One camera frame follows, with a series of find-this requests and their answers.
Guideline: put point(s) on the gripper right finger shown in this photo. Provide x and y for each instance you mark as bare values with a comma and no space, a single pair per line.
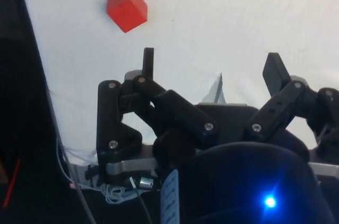
278,107

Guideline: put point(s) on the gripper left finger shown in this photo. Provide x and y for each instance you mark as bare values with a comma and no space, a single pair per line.
169,102

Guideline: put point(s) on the red cube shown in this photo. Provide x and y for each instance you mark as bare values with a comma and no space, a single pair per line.
127,9

